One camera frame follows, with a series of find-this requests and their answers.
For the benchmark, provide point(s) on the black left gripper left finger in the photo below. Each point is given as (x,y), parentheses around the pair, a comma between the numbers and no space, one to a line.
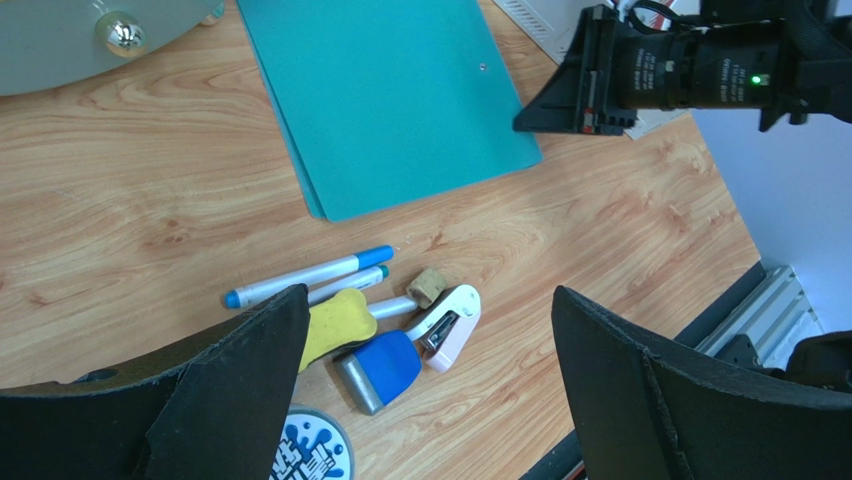
(209,406)

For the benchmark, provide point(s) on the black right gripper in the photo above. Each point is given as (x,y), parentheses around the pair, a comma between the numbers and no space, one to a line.
(781,58)

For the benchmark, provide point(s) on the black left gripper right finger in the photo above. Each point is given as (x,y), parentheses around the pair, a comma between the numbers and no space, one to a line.
(647,407)

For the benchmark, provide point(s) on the teal file folder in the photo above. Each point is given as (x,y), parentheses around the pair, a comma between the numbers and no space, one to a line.
(382,103)

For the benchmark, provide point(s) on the white blue marker pen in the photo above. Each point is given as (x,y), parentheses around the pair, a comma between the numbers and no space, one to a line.
(243,297)

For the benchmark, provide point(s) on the yellow bone-shaped eraser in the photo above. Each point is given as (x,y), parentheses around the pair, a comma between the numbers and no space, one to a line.
(342,320)

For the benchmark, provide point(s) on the white teal marker pen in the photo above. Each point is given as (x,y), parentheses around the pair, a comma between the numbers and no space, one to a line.
(360,280)

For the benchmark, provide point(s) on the blue grey lint roller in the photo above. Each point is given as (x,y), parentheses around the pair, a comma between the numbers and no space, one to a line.
(377,372)

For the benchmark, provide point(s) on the cork stopper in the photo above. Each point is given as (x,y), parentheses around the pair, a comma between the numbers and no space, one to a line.
(427,287)

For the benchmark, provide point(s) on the round drawer storage box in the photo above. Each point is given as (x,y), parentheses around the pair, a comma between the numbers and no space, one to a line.
(47,44)

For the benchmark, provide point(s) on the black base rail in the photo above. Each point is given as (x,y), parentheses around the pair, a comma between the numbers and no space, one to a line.
(756,323)

